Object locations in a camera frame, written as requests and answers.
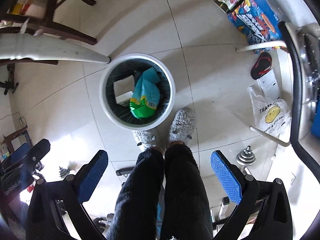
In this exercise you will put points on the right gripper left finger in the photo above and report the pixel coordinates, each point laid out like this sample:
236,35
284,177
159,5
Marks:
44,220

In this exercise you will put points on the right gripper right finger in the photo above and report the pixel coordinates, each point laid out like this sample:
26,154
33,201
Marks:
268,199

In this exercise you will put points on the blue green snack bag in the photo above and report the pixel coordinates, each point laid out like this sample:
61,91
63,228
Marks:
146,95

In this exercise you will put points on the white round trash bin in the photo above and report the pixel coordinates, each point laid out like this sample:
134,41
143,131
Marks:
135,64

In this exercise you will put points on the silver dumbbell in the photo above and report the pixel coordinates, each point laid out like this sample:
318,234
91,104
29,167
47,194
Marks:
246,157

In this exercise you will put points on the right black trouser leg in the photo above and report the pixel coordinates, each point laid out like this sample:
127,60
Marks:
186,205

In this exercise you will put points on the black trouser leg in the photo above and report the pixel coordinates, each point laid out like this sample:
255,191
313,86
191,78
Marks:
186,205
136,206

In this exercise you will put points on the left black trouser leg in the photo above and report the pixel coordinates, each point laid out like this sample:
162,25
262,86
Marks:
136,206

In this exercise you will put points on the smiley plastic bag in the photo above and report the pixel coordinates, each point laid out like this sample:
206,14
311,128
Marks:
270,117

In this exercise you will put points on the left grey slipper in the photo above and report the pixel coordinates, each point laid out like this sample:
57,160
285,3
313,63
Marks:
146,139

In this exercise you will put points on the grey slipper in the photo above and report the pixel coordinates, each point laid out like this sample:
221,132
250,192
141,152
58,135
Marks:
182,127
146,139

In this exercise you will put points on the right grey slipper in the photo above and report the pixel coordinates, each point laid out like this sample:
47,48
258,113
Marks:
182,127

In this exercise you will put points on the white box in bin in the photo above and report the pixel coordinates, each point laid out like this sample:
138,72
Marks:
123,90

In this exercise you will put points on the black red sandal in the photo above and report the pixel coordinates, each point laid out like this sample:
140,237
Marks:
262,66

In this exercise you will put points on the dark wooden chair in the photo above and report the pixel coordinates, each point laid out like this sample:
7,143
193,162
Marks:
40,17

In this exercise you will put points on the blue printed cardboard box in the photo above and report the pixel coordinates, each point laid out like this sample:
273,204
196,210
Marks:
256,20

